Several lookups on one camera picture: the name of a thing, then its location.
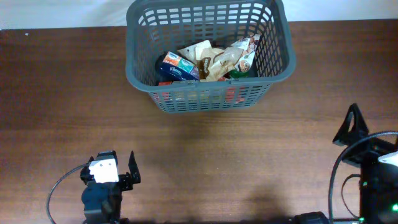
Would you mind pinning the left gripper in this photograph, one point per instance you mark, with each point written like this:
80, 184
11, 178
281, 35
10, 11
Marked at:
125, 179

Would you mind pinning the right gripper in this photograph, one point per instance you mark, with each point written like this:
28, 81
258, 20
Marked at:
369, 148

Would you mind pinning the tissue pocket pack bundle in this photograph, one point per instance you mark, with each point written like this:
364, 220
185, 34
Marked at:
176, 68

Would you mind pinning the green lid jar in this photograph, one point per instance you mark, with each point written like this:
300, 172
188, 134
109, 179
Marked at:
235, 74

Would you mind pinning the brown snack bag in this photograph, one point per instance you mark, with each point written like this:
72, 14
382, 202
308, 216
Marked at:
215, 63
193, 52

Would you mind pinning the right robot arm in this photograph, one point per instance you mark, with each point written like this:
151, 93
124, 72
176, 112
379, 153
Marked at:
377, 160

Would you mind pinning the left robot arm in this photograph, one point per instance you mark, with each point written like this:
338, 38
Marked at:
102, 197

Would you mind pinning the grey plastic basket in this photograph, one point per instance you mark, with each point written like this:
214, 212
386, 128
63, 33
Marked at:
157, 27

